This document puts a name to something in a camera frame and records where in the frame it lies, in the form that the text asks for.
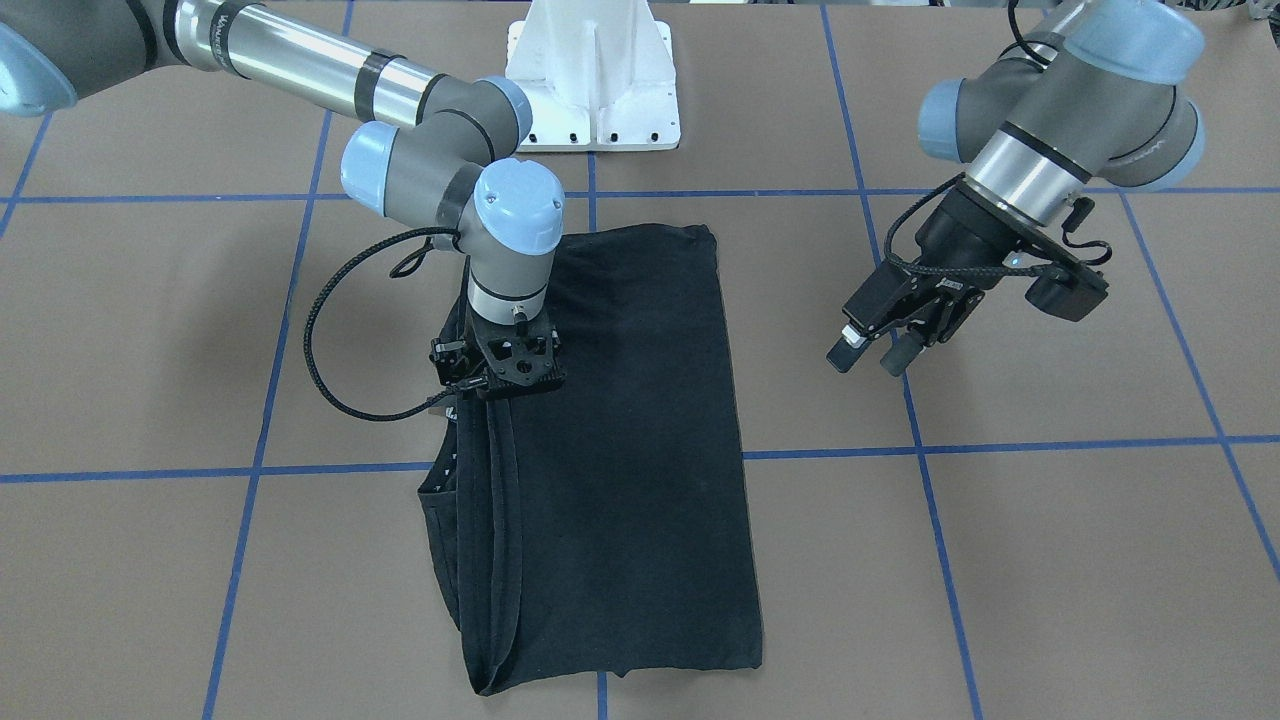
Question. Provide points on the black printed t-shirt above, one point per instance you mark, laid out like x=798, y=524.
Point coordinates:
x=604, y=526

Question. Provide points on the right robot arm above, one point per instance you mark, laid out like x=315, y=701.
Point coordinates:
x=434, y=153

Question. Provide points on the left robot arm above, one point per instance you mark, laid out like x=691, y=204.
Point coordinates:
x=1094, y=91

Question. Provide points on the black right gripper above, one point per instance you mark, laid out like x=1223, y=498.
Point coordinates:
x=443, y=352

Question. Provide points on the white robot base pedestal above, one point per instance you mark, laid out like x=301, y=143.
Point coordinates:
x=600, y=76

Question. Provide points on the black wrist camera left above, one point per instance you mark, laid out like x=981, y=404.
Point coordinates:
x=1068, y=286

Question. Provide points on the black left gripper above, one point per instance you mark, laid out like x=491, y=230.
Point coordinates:
x=950, y=237

